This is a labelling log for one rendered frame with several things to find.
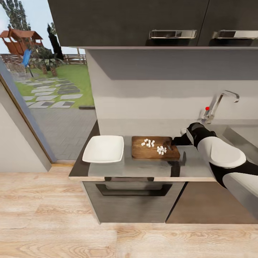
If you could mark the dishwasher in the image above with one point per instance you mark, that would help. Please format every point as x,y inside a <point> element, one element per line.
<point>133,201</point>

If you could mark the cabinet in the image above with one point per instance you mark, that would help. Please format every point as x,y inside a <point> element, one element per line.
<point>156,24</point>

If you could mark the fixed window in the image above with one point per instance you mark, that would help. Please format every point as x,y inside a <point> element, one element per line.
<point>48,84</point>

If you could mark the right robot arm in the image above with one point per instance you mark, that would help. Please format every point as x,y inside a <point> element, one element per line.
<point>227,164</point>

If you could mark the cutting board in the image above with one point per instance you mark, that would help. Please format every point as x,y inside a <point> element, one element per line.
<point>151,151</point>

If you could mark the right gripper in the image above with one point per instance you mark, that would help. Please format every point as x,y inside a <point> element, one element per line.
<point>180,141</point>

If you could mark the bowl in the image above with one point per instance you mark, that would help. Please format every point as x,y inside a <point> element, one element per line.
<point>104,150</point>

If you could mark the drop in sink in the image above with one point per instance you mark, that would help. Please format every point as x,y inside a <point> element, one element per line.
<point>241,136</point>

